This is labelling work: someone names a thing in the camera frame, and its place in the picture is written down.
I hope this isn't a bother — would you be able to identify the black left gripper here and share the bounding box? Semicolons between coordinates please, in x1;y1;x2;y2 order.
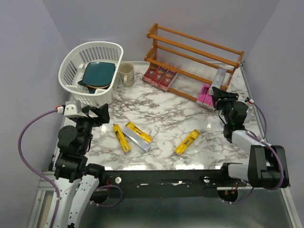
74;103;110;153

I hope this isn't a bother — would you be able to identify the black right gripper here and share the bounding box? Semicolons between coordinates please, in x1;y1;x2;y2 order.
210;86;239;124

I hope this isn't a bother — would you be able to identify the silver toothpaste box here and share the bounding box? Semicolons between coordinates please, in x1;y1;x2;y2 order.
122;127;151;152
211;67;227;89

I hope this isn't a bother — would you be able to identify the red Muesrgtei toothpaste box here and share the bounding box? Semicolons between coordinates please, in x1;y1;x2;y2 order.
159;70;178;91

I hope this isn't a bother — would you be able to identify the red 3D toothpaste box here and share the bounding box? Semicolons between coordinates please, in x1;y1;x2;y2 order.
152;66;168;86

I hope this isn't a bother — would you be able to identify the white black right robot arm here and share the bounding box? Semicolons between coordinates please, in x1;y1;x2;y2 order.
212;87;289;190

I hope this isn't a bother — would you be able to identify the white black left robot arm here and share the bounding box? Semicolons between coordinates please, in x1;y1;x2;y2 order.
44;102;110;228

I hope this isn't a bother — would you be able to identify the orange wooden shelf rack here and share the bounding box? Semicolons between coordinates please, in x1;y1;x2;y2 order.
144;23;245;91

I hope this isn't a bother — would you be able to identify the teal square plate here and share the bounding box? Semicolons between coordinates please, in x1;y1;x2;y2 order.
82;62;116;87

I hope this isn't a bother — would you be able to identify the yellow Curaprox box centre left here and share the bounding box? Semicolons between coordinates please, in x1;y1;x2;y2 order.
125;122;152;143

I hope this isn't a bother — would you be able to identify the yellow curaprox box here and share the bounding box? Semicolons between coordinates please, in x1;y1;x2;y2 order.
125;122;152;143
113;124;131;154
175;130;200;155

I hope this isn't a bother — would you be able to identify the yellow Curaprox box far left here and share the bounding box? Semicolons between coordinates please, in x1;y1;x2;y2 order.
113;124;131;154

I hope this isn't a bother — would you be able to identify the white plastic dish basket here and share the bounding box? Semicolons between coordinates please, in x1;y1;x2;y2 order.
58;41;124;106

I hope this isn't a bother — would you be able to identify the yellow Curaprox box right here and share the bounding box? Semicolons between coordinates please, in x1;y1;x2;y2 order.
175;130;200;155

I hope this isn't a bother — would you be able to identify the beige ceramic mug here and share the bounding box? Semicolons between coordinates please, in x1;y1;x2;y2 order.
118;62;135;87

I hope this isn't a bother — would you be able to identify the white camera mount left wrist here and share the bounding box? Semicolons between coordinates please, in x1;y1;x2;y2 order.
56;100;86;118

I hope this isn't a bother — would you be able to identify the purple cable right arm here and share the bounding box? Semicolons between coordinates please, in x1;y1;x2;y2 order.
222;97;285;205

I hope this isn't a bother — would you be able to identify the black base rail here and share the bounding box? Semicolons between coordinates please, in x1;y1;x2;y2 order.
97;170;246;198

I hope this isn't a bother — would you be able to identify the aluminium frame rail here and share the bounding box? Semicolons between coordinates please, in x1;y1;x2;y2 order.
40;163;290;228

